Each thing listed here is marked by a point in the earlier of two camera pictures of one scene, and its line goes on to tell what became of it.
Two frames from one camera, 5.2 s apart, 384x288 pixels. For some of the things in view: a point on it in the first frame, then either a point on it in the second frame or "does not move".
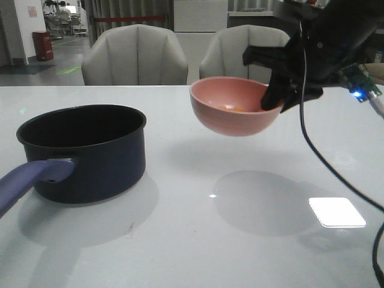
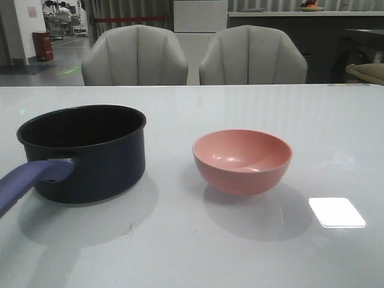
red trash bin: (43, 45) does not move
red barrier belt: (127, 18) does not move
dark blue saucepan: (79, 155) does not move
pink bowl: (231, 105) to (241, 161)
